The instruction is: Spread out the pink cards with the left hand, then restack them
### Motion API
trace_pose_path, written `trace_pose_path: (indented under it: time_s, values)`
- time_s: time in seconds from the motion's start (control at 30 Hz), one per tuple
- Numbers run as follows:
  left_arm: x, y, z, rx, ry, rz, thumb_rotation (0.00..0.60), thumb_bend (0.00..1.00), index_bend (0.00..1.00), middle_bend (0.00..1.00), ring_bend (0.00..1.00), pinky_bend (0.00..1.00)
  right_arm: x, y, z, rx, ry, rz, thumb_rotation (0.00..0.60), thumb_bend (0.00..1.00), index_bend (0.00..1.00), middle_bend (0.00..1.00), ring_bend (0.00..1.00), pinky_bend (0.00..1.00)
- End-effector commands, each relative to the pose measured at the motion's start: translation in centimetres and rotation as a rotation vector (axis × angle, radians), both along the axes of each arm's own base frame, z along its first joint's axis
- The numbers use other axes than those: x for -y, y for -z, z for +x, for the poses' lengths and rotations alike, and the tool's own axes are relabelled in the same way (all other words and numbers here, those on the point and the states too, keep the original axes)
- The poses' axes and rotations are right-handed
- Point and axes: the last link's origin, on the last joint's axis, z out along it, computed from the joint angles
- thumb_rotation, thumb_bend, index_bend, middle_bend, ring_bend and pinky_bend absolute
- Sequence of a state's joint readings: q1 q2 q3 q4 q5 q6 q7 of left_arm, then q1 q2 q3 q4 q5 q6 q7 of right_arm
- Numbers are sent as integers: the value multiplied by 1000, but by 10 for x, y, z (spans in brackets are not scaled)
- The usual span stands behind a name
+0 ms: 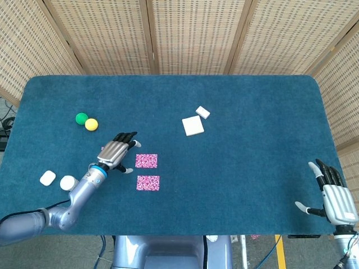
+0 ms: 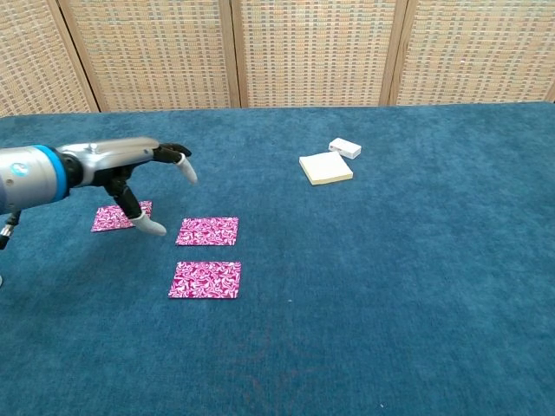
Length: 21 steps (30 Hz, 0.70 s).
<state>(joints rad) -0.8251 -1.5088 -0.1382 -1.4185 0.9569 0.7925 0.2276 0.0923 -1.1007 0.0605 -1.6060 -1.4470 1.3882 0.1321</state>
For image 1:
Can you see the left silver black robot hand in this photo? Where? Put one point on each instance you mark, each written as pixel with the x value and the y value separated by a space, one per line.
pixel 113 154

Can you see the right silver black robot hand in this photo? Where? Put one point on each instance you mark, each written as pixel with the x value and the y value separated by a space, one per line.
pixel 338 201

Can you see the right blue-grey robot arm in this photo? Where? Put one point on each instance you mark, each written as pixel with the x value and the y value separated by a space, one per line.
pixel 347 246

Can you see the yellow foam ball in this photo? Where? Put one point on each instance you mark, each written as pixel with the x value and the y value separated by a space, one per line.
pixel 91 124

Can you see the black bar under table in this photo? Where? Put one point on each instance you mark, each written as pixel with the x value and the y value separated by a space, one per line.
pixel 304 236

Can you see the green foam ball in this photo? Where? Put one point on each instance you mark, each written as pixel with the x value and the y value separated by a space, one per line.
pixel 80 118

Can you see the white round jar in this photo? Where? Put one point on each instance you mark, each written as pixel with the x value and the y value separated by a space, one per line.
pixel 66 182

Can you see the white rounded case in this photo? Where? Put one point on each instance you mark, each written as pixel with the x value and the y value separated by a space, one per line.
pixel 47 178

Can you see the yellow floor tape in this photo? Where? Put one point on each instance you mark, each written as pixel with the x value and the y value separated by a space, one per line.
pixel 280 252

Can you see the pale yellow sticky note pad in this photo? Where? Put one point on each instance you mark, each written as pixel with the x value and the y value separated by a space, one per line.
pixel 193 126

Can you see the small white box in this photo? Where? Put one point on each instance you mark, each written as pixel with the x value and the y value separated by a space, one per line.
pixel 202 112

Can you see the black power strip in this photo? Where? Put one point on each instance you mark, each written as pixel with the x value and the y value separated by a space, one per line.
pixel 3 140

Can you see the blue-grey robot torso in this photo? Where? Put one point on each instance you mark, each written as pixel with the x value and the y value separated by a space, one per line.
pixel 168 252

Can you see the blue carpet table cover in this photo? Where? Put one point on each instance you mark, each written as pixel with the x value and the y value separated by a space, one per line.
pixel 224 173

